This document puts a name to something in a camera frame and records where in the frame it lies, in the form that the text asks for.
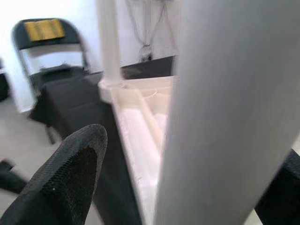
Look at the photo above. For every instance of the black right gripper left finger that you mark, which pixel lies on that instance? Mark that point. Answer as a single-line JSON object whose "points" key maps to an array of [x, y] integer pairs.
{"points": [[58, 182]]}

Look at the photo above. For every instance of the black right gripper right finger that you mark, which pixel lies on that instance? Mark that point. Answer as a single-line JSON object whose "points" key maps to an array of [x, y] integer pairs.
{"points": [[283, 192]]}

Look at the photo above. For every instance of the white plastic children table top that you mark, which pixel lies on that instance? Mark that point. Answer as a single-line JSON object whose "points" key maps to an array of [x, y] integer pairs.
{"points": [[140, 140]]}

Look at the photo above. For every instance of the white plastic table leg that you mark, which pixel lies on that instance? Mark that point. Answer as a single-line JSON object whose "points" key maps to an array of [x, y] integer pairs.
{"points": [[222, 105], [109, 42]]}

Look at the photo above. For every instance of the black tablecloth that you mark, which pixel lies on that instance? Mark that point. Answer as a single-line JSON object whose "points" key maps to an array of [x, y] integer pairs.
{"points": [[70, 100]]}

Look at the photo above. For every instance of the black chair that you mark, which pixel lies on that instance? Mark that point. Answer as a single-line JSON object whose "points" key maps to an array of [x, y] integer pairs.
{"points": [[75, 37]]}

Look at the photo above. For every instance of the yellow label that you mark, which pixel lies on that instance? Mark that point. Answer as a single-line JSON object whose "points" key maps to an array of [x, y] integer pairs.
{"points": [[44, 29]]}

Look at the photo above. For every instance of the black plug adapter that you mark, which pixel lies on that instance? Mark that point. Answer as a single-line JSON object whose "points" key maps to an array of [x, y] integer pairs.
{"points": [[145, 52]]}

